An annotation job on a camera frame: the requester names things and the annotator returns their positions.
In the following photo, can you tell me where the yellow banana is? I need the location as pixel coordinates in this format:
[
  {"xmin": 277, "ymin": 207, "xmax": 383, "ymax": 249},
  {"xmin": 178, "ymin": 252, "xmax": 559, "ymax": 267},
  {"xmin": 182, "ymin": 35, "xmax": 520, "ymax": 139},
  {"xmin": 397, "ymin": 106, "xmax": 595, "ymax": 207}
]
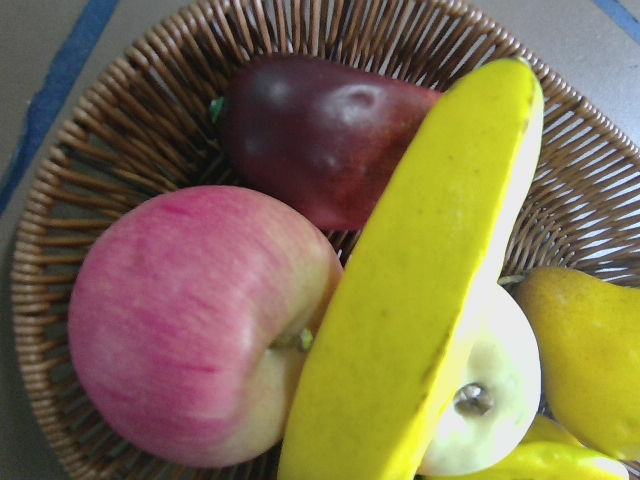
[{"xmin": 278, "ymin": 58, "xmax": 544, "ymax": 479}]

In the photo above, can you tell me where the pale green apple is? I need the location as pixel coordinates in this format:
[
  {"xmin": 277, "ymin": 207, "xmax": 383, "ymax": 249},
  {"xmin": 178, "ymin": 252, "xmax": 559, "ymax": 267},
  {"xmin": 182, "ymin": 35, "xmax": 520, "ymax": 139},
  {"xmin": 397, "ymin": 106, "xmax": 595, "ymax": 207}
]
[{"xmin": 418, "ymin": 285, "xmax": 541, "ymax": 477}]

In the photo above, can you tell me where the yellow pear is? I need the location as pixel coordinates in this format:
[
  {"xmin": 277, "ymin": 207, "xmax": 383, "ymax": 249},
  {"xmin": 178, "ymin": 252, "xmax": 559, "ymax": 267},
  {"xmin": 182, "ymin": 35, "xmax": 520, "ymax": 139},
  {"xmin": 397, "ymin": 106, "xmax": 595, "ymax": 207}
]
[{"xmin": 515, "ymin": 266, "xmax": 639, "ymax": 460}]

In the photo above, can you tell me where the dark purple eggplant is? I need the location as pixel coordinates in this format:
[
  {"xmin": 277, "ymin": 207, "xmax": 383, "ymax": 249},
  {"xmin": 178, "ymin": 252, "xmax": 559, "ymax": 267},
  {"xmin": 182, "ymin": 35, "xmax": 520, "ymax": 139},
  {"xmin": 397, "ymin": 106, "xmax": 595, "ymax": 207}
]
[{"xmin": 210, "ymin": 54, "xmax": 441, "ymax": 230}]

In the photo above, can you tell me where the brown wicker basket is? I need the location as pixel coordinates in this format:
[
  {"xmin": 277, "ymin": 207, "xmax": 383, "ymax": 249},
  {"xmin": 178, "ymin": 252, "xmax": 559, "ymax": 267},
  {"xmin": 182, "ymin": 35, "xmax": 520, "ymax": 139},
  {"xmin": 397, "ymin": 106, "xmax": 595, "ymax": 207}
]
[{"xmin": 11, "ymin": 1, "xmax": 639, "ymax": 479}]

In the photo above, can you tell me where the red apple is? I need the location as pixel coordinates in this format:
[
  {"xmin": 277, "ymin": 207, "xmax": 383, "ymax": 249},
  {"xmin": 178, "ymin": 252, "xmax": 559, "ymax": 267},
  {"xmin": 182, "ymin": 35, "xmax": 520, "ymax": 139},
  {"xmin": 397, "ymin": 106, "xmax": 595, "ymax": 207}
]
[{"xmin": 68, "ymin": 186, "xmax": 342, "ymax": 468}]

